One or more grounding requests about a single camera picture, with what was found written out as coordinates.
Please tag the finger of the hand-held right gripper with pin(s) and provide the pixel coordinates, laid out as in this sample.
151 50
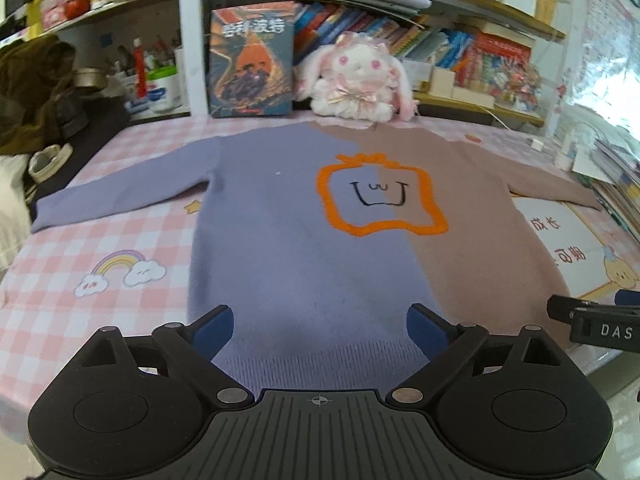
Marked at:
627 297
560 307

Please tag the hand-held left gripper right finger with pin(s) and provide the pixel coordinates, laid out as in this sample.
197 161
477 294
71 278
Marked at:
425 330

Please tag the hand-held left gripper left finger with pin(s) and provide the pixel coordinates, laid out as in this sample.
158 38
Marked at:
216 329

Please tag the purple and brown sweater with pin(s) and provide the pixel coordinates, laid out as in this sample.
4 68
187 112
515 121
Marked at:
300 240

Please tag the stack of books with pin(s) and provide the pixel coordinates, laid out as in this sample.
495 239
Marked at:
612 180

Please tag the pink checked table mat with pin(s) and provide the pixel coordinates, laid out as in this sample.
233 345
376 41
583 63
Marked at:
100 245

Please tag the small white bottle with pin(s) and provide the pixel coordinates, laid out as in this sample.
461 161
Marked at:
565 152

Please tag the white charger adapter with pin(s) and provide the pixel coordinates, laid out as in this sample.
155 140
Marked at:
538 144

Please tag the white cloth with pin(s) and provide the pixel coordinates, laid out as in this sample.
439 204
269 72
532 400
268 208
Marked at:
12 210

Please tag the white cardboard boxes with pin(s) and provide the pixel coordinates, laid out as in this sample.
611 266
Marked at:
460 89

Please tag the white lotion bottle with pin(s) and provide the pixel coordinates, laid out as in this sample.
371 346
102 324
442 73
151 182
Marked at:
164 90

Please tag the white pink plush bunny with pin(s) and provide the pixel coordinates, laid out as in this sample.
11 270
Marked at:
352 77

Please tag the red and white tube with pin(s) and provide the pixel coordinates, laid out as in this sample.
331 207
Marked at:
140 75

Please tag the dark illustrated book box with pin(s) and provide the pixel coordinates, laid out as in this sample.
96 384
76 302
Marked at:
250 60

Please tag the row of colourful books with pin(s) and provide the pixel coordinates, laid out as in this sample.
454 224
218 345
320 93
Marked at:
450 50

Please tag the gold round tin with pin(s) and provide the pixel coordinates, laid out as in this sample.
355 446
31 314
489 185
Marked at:
91 78

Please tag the brown jacket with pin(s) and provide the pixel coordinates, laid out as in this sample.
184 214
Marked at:
45 95

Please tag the wooden bookshelf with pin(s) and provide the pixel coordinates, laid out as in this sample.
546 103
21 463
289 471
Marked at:
500 10

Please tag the grey laptop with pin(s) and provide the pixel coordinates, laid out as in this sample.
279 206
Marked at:
350 1

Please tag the red and white doll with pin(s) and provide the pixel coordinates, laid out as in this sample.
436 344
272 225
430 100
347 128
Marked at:
77 2

